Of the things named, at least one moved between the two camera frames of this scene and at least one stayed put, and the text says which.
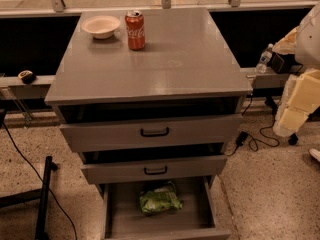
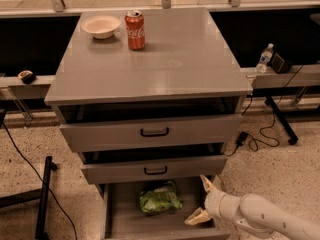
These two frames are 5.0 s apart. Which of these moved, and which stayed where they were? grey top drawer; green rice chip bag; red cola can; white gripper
Moved: white gripper
Stayed: red cola can; grey top drawer; green rice chip bag
